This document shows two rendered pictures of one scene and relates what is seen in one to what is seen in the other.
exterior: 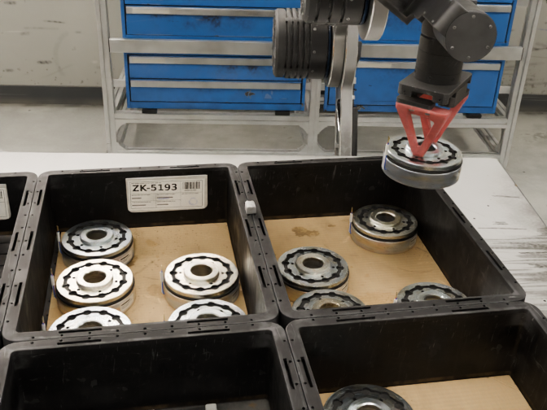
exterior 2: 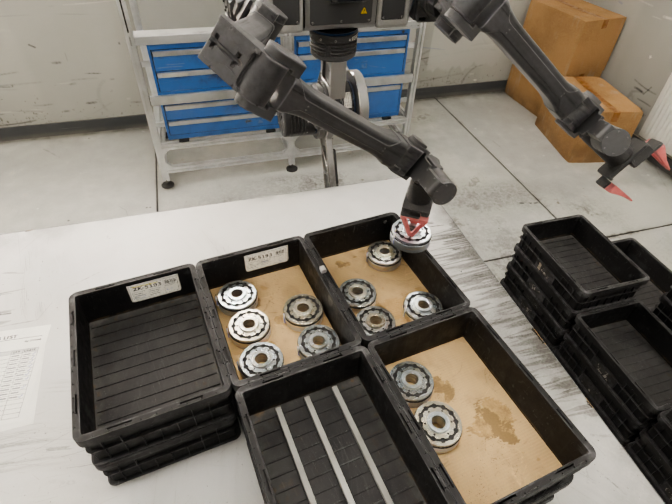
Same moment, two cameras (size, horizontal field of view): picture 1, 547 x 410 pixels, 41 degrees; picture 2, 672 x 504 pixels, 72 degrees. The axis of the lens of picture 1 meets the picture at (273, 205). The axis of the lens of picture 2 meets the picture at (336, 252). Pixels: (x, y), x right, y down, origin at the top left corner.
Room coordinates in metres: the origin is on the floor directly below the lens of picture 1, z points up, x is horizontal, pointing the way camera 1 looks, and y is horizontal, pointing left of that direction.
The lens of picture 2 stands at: (0.06, 0.21, 1.78)
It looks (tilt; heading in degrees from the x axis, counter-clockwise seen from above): 43 degrees down; 345
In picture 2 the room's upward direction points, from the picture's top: 3 degrees clockwise
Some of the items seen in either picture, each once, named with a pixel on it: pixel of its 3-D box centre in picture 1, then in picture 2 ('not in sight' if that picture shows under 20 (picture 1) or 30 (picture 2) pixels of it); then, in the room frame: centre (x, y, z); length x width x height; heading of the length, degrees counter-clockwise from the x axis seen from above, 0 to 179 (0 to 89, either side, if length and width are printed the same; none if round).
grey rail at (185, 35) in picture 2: not in sight; (286, 29); (2.81, -0.15, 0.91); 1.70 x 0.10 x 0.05; 94
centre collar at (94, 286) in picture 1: (94, 278); (249, 324); (0.79, 0.24, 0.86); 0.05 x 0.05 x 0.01
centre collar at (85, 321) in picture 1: (89, 330); (261, 359); (0.68, 0.22, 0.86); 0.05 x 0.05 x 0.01
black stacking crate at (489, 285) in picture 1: (358, 259); (379, 283); (0.86, -0.12, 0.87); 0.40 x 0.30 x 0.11; 11
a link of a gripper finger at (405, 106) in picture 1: (426, 119); (414, 218); (0.87, -0.19, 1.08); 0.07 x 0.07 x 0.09; 61
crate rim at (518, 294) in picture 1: (361, 228); (381, 270); (0.86, -0.12, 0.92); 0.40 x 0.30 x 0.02; 11
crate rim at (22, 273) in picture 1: (142, 241); (273, 302); (0.80, 0.17, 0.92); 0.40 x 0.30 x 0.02; 11
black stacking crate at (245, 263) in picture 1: (144, 273); (274, 315); (0.80, 0.17, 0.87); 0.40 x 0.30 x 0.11; 11
